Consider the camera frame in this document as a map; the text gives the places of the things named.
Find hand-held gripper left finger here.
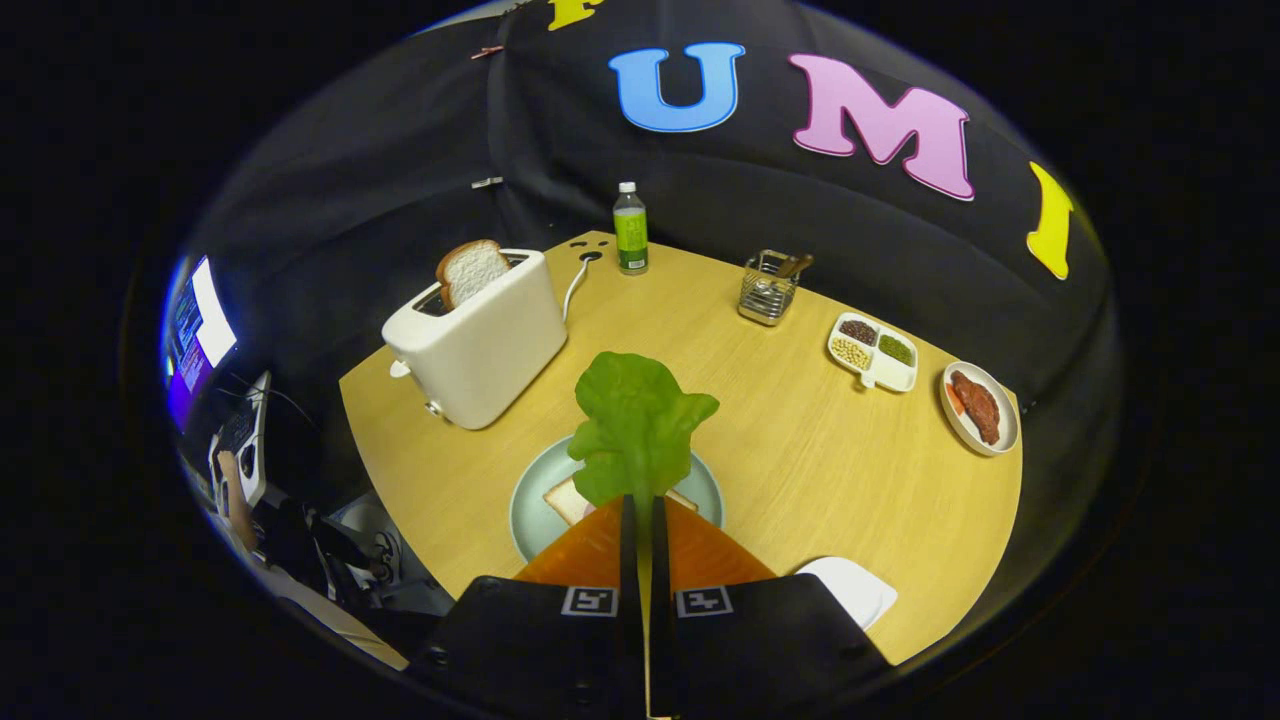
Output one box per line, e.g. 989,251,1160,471
410,492,646,720

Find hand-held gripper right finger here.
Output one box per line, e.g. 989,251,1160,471
648,494,893,720

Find green lettuce leaf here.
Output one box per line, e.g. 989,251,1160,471
567,350,721,526

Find brown crust bread slice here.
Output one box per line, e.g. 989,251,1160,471
435,239,513,310

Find white bread slice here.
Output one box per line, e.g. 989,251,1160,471
543,475,699,527

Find pale green round plate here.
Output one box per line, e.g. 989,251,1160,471
509,435,725,563

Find white square plate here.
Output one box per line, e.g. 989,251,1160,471
795,556,899,631

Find white toaster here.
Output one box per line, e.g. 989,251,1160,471
381,248,569,432

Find white divided dish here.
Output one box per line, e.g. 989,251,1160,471
826,311,919,394

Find green label drink bottle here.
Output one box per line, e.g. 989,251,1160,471
612,181,650,276

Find brown cooked meat piece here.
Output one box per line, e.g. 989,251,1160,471
950,370,1002,446

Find round white meat plate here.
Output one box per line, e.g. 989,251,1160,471
939,360,1022,458

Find black backdrop cloth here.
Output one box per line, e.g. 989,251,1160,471
175,0,1121,481

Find computer monitor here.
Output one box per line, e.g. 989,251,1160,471
163,254,239,433

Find metal wire utensil holder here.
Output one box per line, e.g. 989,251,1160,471
737,249,801,328

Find white toaster cable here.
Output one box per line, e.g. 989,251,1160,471
562,255,593,323

